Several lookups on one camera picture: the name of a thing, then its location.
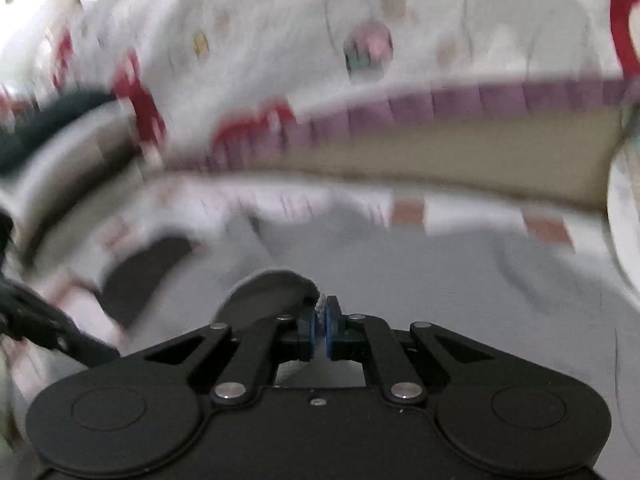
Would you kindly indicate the beige bed base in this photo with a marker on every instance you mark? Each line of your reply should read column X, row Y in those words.
column 450, row 160

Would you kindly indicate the grey waffle shirt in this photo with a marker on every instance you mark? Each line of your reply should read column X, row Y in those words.
column 425, row 280

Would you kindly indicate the printed dog rug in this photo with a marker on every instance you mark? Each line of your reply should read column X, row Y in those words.
column 310, row 200

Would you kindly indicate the white folded garment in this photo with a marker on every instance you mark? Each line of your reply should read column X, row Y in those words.
column 60, row 160

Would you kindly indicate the dark green folded garment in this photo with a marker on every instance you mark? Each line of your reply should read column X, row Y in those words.
column 45, row 120

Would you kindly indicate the floral print pillow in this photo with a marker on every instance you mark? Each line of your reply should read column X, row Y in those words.
column 625, row 210

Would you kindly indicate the cream folded garment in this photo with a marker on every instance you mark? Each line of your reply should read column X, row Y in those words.
column 75, row 210

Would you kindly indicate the quilted strawberry print bedspread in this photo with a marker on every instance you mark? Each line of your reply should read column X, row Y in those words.
column 300, row 35

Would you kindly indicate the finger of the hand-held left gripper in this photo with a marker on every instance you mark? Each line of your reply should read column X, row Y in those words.
column 50, row 330

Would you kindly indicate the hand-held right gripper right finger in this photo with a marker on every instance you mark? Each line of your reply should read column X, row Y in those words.
column 332, row 327

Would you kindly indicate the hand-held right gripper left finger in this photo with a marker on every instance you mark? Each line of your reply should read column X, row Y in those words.
column 310, row 327

